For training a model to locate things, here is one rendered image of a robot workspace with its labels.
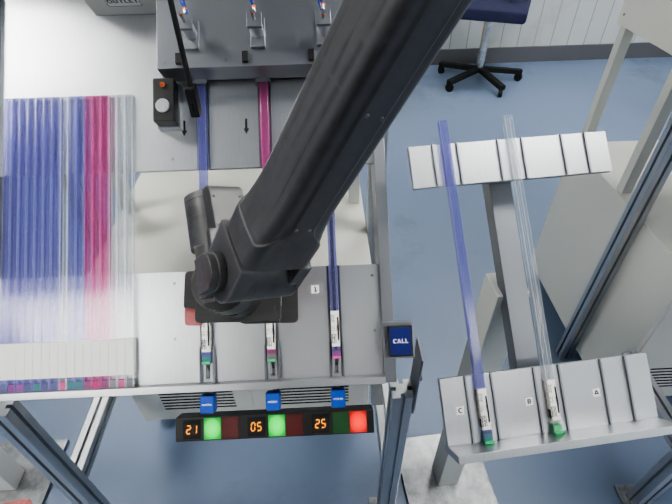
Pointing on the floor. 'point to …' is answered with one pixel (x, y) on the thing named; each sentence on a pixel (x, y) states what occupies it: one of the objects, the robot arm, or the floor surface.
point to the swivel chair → (505, 10)
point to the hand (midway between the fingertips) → (249, 302)
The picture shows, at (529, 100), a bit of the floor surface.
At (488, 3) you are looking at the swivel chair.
